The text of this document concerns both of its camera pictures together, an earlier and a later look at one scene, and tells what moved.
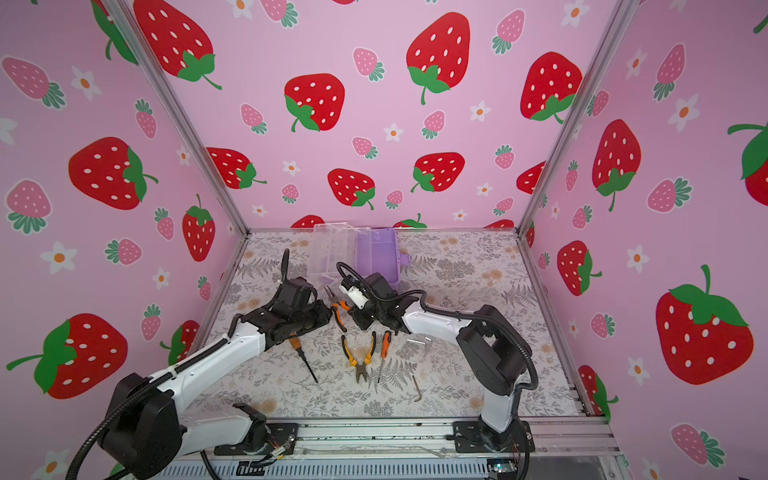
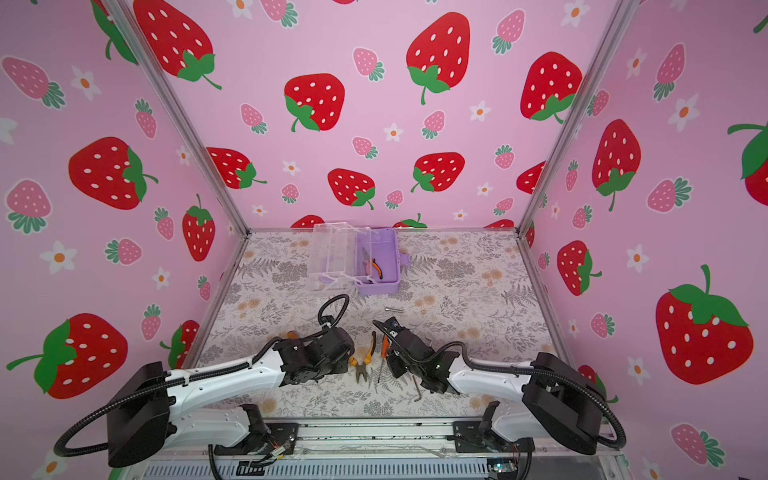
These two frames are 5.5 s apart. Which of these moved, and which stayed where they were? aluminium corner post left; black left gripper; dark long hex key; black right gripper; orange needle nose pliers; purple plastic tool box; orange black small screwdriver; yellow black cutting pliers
Moved: black left gripper; black right gripper; orange needle nose pliers
Stayed: dark long hex key; yellow black cutting pliers; aluminium corner post left; orange black small screwdriver; purple plastic tool box
